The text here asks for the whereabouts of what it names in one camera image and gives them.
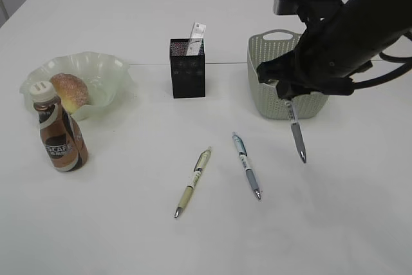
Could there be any grey white ballpoint pen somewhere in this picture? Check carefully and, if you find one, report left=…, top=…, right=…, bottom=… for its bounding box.
left=285, top=100, right=307, bottom=164

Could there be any blue grey ballpoint pen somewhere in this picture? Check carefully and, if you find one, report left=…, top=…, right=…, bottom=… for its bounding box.
left=232, top=132, right=261, bottom=200

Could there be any cream green ballpoint pen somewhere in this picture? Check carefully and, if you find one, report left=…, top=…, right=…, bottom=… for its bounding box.
left=174, top=147, right=212, bottom=219

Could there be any pale green wavy glass plate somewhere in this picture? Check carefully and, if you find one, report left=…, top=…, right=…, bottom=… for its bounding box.
left=19, top=52, right=133, bottom=121

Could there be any clear plastic ruler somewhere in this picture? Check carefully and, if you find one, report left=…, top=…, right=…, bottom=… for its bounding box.
left=186, top=22, right=206, bottom=56

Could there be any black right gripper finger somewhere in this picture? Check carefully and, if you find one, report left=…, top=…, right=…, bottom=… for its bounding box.
left=256, top=62, right=279, bottom=84
left=276, top=81, right=311, bottom=100

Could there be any green plastic woven basket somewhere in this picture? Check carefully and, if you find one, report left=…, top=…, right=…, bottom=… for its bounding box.
left=247, top=30, right=328, bottom=120

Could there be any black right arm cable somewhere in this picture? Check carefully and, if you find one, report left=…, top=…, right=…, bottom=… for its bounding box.
left=349, top=51, right=412, bottom=91

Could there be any black square pen holder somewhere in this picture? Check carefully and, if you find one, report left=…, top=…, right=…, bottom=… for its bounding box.
left=169, top=38, right=206, bottom=99

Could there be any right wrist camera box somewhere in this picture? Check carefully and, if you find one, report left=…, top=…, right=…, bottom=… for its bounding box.
left=274, top=0, right=343, bottom=23

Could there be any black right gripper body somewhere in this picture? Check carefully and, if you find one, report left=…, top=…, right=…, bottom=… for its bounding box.
left=266, top=21, right=373, bottom=96

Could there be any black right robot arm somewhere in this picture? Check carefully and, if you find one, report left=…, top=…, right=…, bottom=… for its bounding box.
left=256, top=0, right=411, bottom=99

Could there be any brown Nescafe coffee bottle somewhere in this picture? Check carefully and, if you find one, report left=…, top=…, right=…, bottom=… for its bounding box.
left=29, top=81, right=88, bottom=172

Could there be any golden sugared bread roll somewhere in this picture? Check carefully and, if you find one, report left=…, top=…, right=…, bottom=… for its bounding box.
left=50, top=73, right=88, bottom=114

